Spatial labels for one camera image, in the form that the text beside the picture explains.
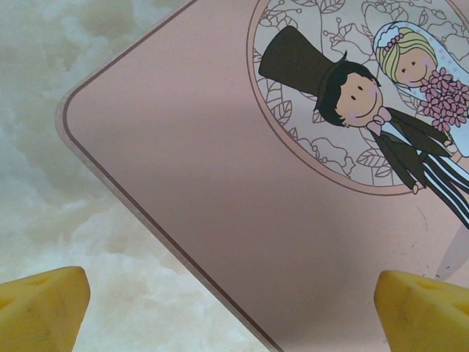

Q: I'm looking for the pink wedding cartoon tin box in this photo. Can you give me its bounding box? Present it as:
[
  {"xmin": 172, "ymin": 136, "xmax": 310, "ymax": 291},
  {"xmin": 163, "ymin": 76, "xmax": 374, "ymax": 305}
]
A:
[{"xmin": 54, "ymin": 0, "xmax": 469, "ymax": 352}]

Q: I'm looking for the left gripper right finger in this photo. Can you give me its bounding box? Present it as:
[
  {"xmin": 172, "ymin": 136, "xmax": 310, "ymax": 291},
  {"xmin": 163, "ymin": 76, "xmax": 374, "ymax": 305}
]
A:
[{"xmin": 377, "ymin": 270, "xmax": 469, "ymax": 352}]

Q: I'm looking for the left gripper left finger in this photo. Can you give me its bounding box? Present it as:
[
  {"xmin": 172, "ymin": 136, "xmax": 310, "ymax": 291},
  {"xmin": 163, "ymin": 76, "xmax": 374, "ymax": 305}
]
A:
[{"xmin": 0, "ymin": 266, "xmax": 91, "ymax": 352}]

